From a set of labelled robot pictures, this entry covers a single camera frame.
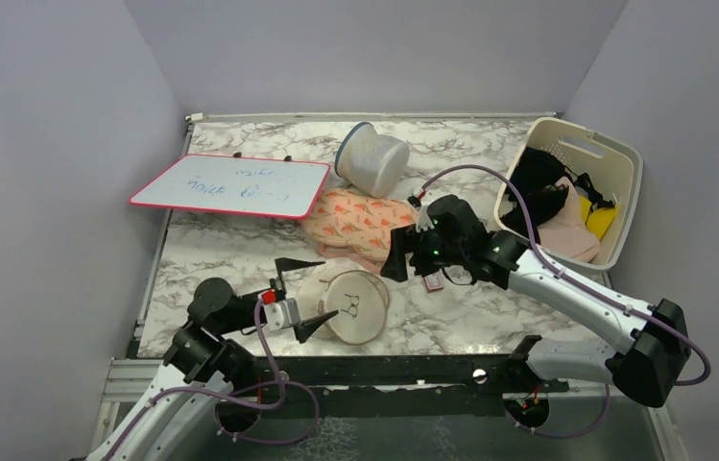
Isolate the pink garment in basket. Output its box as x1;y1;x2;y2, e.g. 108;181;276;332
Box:
538;177;601;262

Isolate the black bra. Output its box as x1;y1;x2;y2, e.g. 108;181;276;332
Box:
500;184;570;243

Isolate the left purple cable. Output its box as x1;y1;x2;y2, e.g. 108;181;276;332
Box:
101;297;323;461

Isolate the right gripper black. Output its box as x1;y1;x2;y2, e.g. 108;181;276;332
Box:
381;222;467;282

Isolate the white cylindrical mesh laundry bag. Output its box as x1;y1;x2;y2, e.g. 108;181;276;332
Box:
334;122;410;198

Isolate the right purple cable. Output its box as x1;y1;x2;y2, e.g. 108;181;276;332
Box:
413;164;713;440

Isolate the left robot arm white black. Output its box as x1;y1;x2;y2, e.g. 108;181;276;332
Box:
87;257;335;460

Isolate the cream plastic laundry basket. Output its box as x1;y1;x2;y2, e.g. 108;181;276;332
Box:
493;117;643;274

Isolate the yellow garment in basket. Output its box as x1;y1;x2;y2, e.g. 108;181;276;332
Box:
579;196;618;240

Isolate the small red white card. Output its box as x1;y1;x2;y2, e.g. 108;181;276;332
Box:
422;273;444;293

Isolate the black mounting rail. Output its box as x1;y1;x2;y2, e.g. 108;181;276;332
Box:
276;353;568;418

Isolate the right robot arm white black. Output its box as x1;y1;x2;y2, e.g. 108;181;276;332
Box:
381;195;691;407

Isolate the pink framed whiteboard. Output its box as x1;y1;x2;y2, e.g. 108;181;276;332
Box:
129;154;331;219

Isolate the purple cable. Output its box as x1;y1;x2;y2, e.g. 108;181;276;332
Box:
101;297;323;461
413;164;713;440

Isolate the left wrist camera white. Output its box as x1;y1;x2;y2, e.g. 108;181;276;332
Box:
259;290;301;331

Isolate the orange tulip print laundry bag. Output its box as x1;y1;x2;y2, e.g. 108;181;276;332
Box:
300;188;418;275

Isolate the black garment in basket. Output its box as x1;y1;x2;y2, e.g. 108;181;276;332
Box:
510;147;616;209

